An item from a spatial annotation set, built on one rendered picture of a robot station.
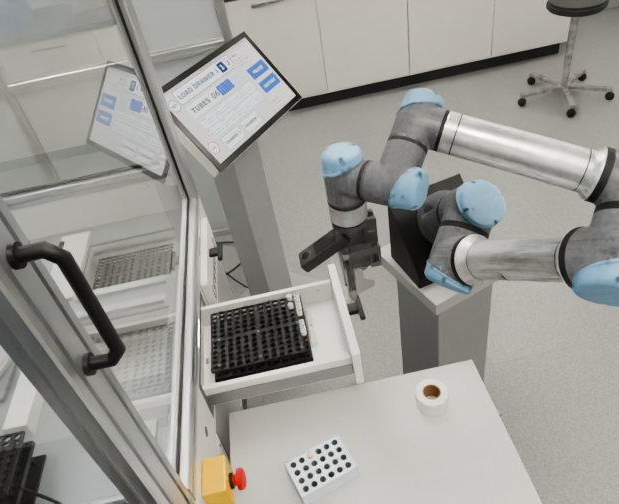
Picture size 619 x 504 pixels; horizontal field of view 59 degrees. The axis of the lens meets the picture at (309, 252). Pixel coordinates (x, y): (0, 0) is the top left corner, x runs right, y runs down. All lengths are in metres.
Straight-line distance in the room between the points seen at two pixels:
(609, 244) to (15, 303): 0.82
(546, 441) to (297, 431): 1.11
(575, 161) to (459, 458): 0.61
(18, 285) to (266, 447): 0.79
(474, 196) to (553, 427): 1.11
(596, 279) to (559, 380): 1.36
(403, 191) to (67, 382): 0.59
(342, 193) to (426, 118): 0.20
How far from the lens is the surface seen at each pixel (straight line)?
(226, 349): 1.25
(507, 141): 1.00
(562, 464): 2.11
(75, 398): 0.65
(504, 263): 1.14
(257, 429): 1.28
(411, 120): 0.99
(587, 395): 2.28
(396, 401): 1.27
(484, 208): 1.30
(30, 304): 0.59
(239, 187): 2.01
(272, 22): 3.93
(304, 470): 1.19
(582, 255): 0.99
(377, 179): 0.96
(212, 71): 1.92
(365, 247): 1.10
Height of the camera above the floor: 1.82
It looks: 40 degrees down
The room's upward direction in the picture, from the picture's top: 12 degrees counter-clockwise
